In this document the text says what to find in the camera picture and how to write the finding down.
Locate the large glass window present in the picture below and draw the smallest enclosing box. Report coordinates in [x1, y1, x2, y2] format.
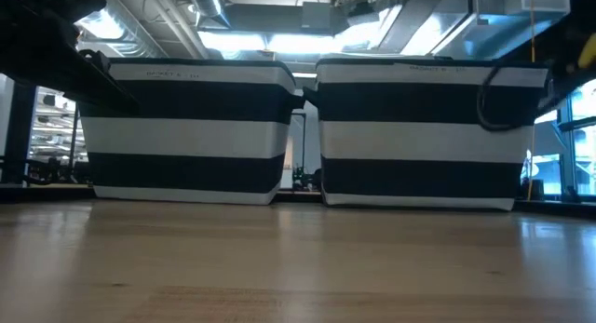
[525, 78, 596, 201]

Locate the tall black panel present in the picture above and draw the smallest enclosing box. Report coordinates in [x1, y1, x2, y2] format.
[0, 78, 38, 187]

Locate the slanted metal duct panel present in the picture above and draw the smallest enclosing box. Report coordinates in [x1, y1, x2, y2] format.
[376, 0, 448, 54]

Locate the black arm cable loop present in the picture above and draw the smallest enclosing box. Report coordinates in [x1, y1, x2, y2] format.
[475, 65, 535, 132]

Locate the grey ceiling junction box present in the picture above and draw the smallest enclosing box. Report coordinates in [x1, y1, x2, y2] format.
[301, 1, 337, 32]

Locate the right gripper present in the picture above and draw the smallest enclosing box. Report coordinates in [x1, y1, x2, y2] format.
[506, 0, 596, 115]

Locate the shiny round ventilation duct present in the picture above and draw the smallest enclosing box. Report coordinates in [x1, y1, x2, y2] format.
[188, 0, 233, 30]

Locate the navy white striped fabric basket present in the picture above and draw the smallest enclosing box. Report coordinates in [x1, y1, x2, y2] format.
[76, 50, 306, 207]
[302, 55, 553, 211]

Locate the yellow hanging cord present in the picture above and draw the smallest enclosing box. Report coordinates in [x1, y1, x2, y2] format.
[527, 0, 536, 201]

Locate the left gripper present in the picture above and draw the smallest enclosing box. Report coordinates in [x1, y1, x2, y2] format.
[0, 0, 139, 115]

